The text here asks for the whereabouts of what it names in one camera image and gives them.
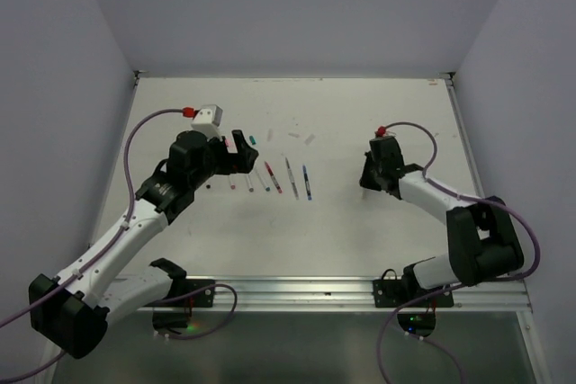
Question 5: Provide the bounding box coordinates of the red gel pen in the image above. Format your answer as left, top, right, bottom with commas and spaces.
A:
264, 161, 283, 194

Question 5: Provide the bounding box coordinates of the grey capped white marker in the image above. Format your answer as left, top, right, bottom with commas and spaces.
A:
246, 174, 255, 192

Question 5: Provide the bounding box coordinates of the green capped white marker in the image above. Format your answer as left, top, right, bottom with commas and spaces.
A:
254, 168, 271, 192

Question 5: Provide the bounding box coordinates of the dark purple gel pen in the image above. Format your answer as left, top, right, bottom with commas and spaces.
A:
284, 156, 299, 200

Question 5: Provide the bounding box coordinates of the blue gel pen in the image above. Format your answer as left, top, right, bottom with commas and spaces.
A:
302, 165, 312, 201

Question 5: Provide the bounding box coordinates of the clear blue pen cap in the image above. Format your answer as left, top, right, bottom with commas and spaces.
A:
305, 134, 315, 146

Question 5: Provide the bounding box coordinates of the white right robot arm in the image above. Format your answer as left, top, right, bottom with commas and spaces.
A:
359, 136, 524, 306

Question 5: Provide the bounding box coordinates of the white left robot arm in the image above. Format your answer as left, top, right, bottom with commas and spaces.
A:
28, 129, 258, 359

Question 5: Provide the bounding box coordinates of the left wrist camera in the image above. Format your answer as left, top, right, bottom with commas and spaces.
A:
191, 104, 223, 139

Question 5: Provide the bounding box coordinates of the aluminium table edge rail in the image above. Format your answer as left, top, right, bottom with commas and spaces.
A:
440, 71, 509, 275

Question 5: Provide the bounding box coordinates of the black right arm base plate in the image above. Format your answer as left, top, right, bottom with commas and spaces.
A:
372, 269, 455, 340

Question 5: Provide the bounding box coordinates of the aluminium front mounting rail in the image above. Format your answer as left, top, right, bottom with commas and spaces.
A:
212, 276, 532, 313

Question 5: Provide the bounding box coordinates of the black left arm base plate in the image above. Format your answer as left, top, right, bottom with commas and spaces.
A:
152, 279, 215, 335

